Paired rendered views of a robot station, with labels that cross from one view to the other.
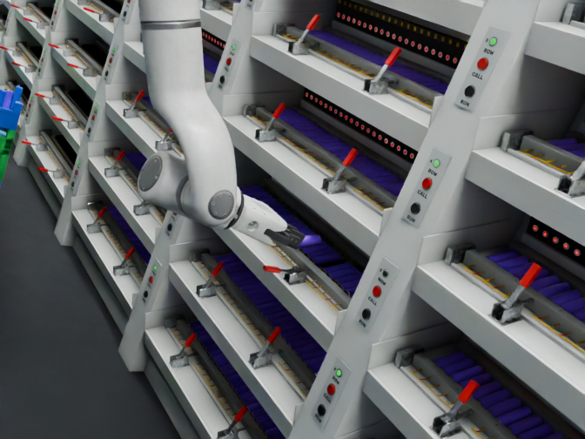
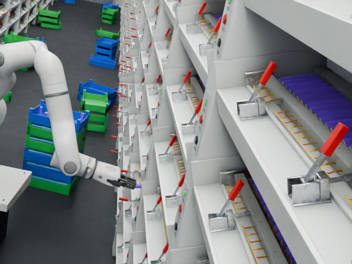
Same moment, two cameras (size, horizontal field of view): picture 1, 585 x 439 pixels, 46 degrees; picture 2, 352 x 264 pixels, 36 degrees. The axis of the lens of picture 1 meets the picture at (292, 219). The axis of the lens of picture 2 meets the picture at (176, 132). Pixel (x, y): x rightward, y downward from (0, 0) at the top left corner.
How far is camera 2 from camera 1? 1.24 m
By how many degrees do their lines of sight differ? 29
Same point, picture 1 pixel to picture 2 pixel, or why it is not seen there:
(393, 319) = (140, 220)
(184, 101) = (57, 125)
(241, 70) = (144, 101)
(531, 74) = not seen: hidden behind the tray
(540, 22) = (169, 85)
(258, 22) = (147, 77)
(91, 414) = not seen: outside the picture
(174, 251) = (124, 193)
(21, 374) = (56, 250)
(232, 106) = (142, 119)
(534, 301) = not seen: hidden behind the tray
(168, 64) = (51, 111)
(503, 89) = (162, 114)
